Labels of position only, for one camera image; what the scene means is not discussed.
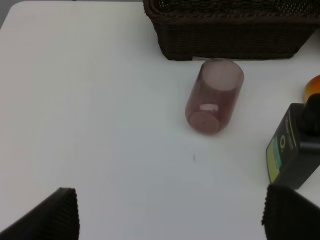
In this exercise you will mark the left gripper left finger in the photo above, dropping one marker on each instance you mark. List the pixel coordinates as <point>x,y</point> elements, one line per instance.
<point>55,218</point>

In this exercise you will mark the translucent purple plastic cup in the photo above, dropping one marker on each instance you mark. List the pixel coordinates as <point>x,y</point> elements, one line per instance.
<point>214,95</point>

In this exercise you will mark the red yellow peach fruit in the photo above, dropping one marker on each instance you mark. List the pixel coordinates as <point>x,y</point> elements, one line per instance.
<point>312,87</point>

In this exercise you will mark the dark brown wicker basket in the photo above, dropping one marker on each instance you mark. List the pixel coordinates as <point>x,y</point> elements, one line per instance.
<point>232,29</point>

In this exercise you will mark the dark green pump bottle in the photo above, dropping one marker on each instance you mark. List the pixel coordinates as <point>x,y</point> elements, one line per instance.
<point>293,153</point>

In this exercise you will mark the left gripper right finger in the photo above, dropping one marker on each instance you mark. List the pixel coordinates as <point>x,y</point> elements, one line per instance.
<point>288,215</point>

